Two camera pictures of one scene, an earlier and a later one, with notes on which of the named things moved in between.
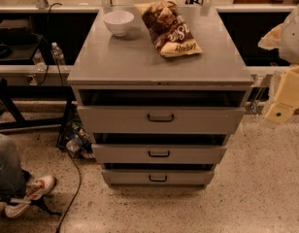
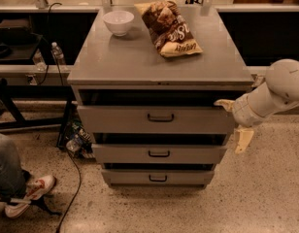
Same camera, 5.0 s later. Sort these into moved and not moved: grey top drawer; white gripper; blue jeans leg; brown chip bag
Moved: white gripper
Not moved: grey top drawer; brown chip bag; blue jeans leg
